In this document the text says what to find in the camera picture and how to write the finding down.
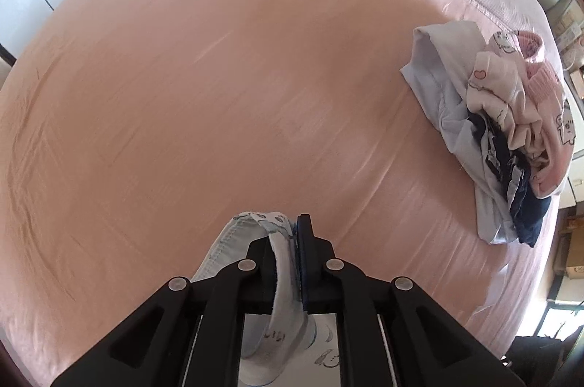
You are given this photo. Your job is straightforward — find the white printed pajama pants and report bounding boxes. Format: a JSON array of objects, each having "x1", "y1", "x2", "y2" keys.
[{"x1": 400, "y1": 21, "x2": 518, "y2": 244}]

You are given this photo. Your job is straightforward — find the cream heart print garment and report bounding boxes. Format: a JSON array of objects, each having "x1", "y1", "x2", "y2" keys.
[{"x1": 465, "y1": 49, "x2": 532, "y2": 162}]

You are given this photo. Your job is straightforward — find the navy garment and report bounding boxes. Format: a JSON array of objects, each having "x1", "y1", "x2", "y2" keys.
[{"x1": 470, "y1": 113, "x2": 553, "y2": 248}]

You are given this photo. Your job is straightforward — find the white printed pajama top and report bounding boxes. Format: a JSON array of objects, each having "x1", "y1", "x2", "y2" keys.
[{"x1": 189, "y1": 211, "x2": 341, "y2": 387}]

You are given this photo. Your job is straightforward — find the cardboard box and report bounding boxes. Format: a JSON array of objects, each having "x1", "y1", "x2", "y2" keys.
[{"x1": 559, "y1": 216, "x2": 584, "y2": 278}]

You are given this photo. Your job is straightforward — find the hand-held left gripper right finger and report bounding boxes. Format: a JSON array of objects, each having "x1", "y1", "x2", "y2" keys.
[{"x1": 294, "y1": 214, "x2": 525, "y2": 387}]

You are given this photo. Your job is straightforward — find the dark cloth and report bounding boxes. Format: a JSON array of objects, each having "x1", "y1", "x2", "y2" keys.
[{"x1": 502, "y1": 323, "x2": 584, "y2": 387}]

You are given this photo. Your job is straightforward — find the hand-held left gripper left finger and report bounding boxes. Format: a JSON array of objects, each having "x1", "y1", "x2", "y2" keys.
[{"x1": 50, "y1": 227, "x2": 279, "y2": 387}]

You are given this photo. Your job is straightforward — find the pink bed sheet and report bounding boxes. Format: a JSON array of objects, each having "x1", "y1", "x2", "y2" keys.
[{"x1": 0, "y1": 0, "x2": 566, "y2": 387}]

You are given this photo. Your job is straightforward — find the pink printed garment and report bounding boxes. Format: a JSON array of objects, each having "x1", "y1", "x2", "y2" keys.
[{"x1": 490, "y1": 28, "x2": 576, "y2": 198}]

